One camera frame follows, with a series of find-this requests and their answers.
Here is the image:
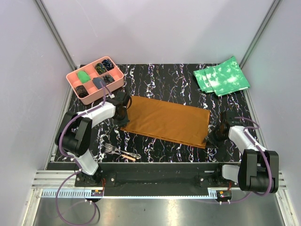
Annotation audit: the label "orange cloth napkin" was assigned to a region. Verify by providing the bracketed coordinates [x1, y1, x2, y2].
[121, 96, 210, 148]

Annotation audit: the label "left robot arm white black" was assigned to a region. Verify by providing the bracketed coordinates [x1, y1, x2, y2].
[55, 91, 132, 186]

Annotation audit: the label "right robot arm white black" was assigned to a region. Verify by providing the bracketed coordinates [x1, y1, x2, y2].
[204, 111, 279, 196]

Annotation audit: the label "grey blue rolled napkin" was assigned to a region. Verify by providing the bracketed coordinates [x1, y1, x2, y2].
[92, 77, 106, 89]

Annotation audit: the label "green rolled napkin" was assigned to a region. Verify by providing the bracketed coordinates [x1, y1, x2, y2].
[77, 71, 91, 84]

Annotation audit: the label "dark patterned roll front right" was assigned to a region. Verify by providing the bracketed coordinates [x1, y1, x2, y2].
[102, 74, 115, 85]

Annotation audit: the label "dark patterned roll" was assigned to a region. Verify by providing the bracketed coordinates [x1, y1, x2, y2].
[102, 59, 115, 71]
[102, 74, 115, 85]
[95, 63, 107, 75]
[75, 85, 89, 98]

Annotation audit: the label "silver fork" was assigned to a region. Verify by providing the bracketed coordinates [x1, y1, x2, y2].
[104, 143, 141, 160]

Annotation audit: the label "dark patterned roll back middle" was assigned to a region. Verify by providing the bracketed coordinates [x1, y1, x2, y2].
[95, 63, 107, 75]

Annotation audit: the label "pink compartment tray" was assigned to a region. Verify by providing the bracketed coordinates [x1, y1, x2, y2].
[66, 56, 124, 105]

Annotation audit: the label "dark patterned roll back right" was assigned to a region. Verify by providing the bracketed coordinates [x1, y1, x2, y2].
[102, 59, 115, 71]

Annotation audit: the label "dark patterned roll front left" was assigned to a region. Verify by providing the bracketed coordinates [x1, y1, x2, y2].
[75, 85, 89, 98]

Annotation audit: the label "green white patterned napkins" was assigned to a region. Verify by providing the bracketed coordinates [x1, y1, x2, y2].
[193, 56, 250, 97]

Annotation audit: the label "wooden handled spoon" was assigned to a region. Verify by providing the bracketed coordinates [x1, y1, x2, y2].
[121, 154, 136, 161]

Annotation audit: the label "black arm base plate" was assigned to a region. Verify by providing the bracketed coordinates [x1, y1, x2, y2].
[75, 162, 238, 187]

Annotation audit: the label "aluminium frame rail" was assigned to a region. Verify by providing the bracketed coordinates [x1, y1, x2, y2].
[32, 170, 288, 199]

